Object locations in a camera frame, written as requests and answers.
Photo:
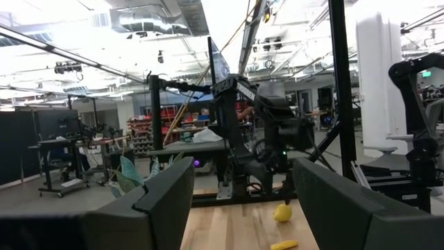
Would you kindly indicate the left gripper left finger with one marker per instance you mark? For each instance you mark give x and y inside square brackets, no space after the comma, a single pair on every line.
[138,222]

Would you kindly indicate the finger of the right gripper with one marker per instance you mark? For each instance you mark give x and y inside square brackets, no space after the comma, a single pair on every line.
[288,187]

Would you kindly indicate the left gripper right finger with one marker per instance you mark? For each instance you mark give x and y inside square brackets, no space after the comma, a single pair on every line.
[347,222]

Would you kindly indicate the yellow toy lemon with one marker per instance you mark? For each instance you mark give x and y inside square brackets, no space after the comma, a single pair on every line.
[282,212]

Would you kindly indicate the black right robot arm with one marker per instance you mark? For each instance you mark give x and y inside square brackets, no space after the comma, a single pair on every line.
[229,118]

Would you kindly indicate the green plant in white pot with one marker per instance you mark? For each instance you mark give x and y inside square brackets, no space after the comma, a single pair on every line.
[130,173]

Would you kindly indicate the yellow toy banana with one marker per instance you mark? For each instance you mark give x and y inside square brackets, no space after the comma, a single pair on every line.
[284,245]

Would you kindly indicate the red parts shelving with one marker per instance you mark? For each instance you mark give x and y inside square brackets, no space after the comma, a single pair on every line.
[140,133]

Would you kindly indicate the white plastic bag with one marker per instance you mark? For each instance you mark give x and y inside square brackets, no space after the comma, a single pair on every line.
[206,136]

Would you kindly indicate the black rolling desk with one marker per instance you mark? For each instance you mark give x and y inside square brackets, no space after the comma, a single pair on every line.
[73,152]

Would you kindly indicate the white building column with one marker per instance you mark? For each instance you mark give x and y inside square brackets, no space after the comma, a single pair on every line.
[379,87]

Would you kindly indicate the black computer screen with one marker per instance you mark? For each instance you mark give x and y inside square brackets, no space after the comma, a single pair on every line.
[218,66]

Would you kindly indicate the black monitor pole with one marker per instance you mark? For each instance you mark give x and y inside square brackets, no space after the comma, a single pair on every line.
[156,114]

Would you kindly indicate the black aluminium rig frame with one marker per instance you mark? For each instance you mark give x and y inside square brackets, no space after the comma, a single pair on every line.
[341,87]

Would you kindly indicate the black partition wall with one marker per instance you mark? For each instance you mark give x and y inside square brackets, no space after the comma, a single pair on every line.
[21,146]

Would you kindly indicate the silver air duct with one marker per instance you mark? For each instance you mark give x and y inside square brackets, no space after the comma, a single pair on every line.
[152,21]

